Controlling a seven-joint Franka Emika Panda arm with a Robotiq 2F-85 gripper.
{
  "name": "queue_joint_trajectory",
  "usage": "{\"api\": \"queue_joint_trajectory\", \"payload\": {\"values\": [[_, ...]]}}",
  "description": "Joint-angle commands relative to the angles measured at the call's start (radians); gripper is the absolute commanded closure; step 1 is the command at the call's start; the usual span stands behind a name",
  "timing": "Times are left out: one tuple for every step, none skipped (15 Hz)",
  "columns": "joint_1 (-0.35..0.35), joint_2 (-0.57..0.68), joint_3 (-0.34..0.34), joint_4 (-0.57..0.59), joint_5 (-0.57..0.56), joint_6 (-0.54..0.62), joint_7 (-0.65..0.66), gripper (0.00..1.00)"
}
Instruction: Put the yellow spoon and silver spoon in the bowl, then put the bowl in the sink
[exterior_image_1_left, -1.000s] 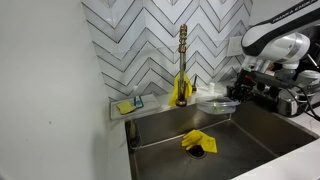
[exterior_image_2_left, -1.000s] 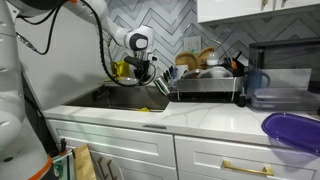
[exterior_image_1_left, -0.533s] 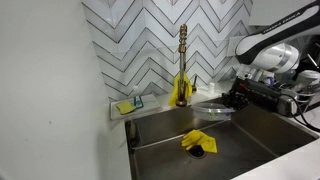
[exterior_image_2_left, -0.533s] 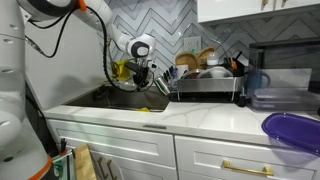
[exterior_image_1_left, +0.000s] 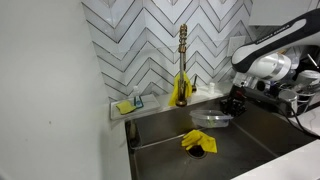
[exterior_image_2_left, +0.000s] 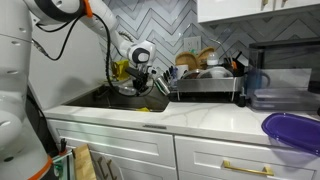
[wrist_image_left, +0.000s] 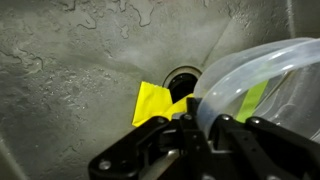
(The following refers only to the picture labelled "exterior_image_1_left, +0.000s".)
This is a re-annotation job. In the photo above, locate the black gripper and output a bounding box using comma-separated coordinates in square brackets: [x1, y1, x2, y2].
[221, 84, 250, 118]

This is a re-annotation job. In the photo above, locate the clear plastic bowl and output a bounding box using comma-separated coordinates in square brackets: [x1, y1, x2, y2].
[188, 109, 235, 130]

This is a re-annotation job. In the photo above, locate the yellow green plastic spoon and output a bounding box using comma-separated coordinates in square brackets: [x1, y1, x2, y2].
[205, 120, 218, 129]

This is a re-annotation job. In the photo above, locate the stainless steel sink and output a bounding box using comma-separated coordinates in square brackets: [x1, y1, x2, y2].
[124, 93, 320, 180]

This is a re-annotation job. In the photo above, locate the yellow cloth in sink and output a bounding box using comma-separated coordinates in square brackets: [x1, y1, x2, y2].
[180, 129, 219, 155]

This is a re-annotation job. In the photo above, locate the black sink drain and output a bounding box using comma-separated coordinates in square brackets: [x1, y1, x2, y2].
[185, 144, 208, 160]

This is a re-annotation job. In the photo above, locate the yellow rubber glove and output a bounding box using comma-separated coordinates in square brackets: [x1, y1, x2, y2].
[167, 72, 194, 107]

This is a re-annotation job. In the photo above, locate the stainless steel cup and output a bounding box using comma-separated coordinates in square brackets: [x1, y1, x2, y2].
[277, 88, 299, 115]

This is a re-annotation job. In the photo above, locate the gold spring faucet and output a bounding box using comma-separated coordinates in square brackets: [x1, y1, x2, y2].
[175, 23, 199, 108]

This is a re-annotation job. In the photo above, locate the steel dish rack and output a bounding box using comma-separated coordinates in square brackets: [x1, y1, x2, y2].
[248, 79, 320, 118]

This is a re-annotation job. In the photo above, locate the white round lid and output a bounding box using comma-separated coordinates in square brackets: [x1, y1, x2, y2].
[295, 69, 320, 86]

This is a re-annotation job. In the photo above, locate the blue scrubber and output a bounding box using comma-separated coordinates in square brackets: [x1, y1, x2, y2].
[133, 95, 145, 110]

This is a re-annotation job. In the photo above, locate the small clear bottle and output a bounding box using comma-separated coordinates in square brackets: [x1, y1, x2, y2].
[131, 85, 140, 98]

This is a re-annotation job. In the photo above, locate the white upper cabinet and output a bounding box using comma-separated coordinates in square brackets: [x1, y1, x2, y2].
[249, 0, 320, 27]

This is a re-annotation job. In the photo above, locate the yellow sponge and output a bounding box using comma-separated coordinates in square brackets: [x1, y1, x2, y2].
[115, 100, 137, 116]

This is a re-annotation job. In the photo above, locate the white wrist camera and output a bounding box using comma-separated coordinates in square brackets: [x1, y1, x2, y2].
[232, 72, 258, 90]

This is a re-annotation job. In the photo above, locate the black handled knife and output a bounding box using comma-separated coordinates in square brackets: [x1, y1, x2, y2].
[257, 80, 267, 92]

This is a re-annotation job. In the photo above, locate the white wall outlet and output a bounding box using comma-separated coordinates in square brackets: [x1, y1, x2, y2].
[227, 35, 247, 56]

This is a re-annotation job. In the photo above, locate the black corrugated cable conduit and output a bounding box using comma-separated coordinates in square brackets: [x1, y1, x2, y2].
[246, 87, 320, 140]

